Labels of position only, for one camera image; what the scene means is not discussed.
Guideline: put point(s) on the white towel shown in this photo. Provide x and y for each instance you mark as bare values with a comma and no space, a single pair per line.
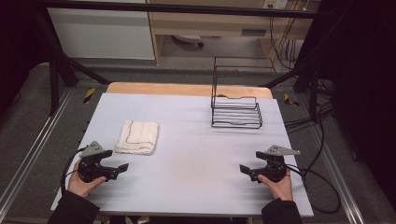
138,137

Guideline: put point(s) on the white cabinet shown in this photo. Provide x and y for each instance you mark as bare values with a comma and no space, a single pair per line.
102,34

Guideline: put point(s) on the aluminium floor rail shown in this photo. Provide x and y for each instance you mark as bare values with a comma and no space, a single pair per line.
339,174
34,146

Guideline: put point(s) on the pale blue table mat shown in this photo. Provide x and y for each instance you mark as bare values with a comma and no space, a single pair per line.
186,161

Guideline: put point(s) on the person's left hand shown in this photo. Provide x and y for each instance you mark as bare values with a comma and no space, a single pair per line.
81,186

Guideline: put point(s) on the black frame crossbar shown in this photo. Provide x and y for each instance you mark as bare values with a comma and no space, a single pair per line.
186,8

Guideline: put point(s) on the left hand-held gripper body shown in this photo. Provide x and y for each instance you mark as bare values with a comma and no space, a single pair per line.
90,169

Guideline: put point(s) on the yellow black tape marker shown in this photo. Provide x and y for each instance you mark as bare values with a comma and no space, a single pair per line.
88,95
290,100

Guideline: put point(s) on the office chair caster base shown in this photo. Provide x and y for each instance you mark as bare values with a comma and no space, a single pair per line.
188,39

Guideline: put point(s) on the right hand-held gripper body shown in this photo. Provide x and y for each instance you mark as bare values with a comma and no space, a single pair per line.
275,169

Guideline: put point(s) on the person's right hand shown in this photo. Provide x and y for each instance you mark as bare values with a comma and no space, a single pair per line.
280,189

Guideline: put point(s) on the wooden office desk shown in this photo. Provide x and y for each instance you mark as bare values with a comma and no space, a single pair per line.
218,21

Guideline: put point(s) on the white wall socket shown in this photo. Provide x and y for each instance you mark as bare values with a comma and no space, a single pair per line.
275,3

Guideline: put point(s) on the black frame diagonal strut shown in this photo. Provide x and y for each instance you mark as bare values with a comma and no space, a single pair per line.
299,71
62,59

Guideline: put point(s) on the wooden table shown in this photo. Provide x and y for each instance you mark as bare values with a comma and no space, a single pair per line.
174,89

